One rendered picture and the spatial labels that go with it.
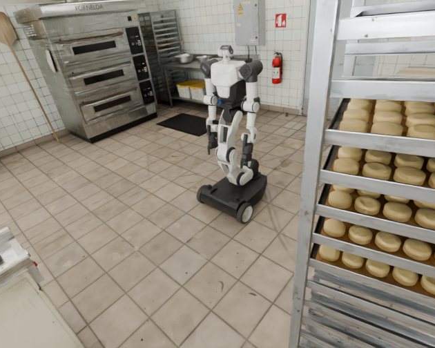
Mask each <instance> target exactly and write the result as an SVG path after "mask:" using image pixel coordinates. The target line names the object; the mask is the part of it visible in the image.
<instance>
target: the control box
mask: <svg viewBox="0 0 435 348"><path fill-rule="evenodd" d="M9 243H10V245H11V246H12V248H13V249H14V251H15V252H16V254H17V255H18V256H20V255H22V254H24V253H25V250H24V249H23V247H22V246H21V245H20V243H19V242H18V241H17V240H16V239H14V240H12V241H10V242H9ZM27 270H29V272H30V273H31V275H32V276H33V278H34V279H35V280H36V281H37V283H38V284H39V283H40V282H41V281H43V280H44V277H43V276H42V275H41V274H40V272H39V271H38V268H37V267H36V266H35V264H34V263H33V265H32V266H31V267H29V268H27Z"/></svg>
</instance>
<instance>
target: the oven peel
mask: <svg viewBox="0 0 435 348"><path fill-rule="evenodd" d="M16 38H17V36H16V34H15V32H14V30H13V28H12V26H11V23H10V21H9V19H8V17H7V15H6V14H5V13H4V12H0V42H1V43H3V44H5V45H7V46H8V47H10V49H11V51H12V53H13V55H14V57H15V59H16V60H17V63H18V64H19V67H20V69H21V70H22V72H23V74H24V76H25V78H26V80H27V82H28V84H29V86H30V88H31V90H32V92H33V93H34V95H35V97H36V99H37V101H38V103H39V105H40V107H41V109H42V111H43V113H44V115H45V117H46V119H47V121H48V123H49V125H50V127H51V129H52V131H53V133H54V135H55V138H56V140H57V142H59V139H58V137H57V135H56V133H55V131H54V129H53V127H52V125H51V123H50V121H49V119H48V117H47V115H46V113H45V111H44V109H43V107H42V105H41V103H40V101H39V99H38V97H37V95H36V93H35V91H34V89H33V87H32V85H31V83H30V81H29V79H28V77H27V75H26V73H25V71H24V69H23V68H22V66H21V64H20V62H19V60H18V58H17V56H16V54H15V52H14V50H13V48H12V43H13V42H14V41H15V39H16Z"/></svg>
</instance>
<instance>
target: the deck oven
mask: <svg viewBox="0 0 435 348"><path fill-rule="evenodd" d="M145 7H146V6H145V3H144V0H101V1H79V2H68V3H46V4H37V5H35V6H30V7H28V8H24V9H21V10H18V11H15V12H12V13H13V15H14V17H15V19H16V21H17V24H21V27H22V28H23V31H24V33H25V36H26V38H27V40H28V43H29V45H30V47H31V49H32V52H33V54H34V56H35V59H36V61H37V63H38V66H39V68H40V71H41V73H42V75H43V78H44V79H45V82H46V84H47V87H48V89H49V91H50V94H51V95H52V98H53V100H54V103H55V105H56V107H57V110H58V112H59V114H60V116H61V119H62V121H63V123H64V126H65V128H66V129H68V130H69V131H70V133H71V134H72V135H74V136H76V137H79V138H81V139H83V140H85V141H87V142H89V143H91V144H93V143H95V142H98V141H100V140H103V139H106V138H107V137H110V136H112V135H115V134H118V133H120V132H122V131H125V130H128V129H129V128H132V127H134V126H137V125H140V124H143V123H144V122H147V121H150V120H152V119H155V118H156V117H157V112H158V111H159V108H158V105H157V99H156V95H155V89H154V85H153V80H152V79H151V78H152V77H151V72H150V68H149V64H148V59H147V56H146V50H145V46H144V40H143V37H142V31H141V28H140V25H139V19H138V16H137V10H138V9H140V8H145ZM46 44H47V45H48V49H47V45H46ZM46 50H48V51H49V52H50V56H51V58H52V62H53V64H54V66H55V70H56V72H53V71H52V69H51V67H50V65H49V63H48V60H47V55H46V52H45V51H46Z"/></svg>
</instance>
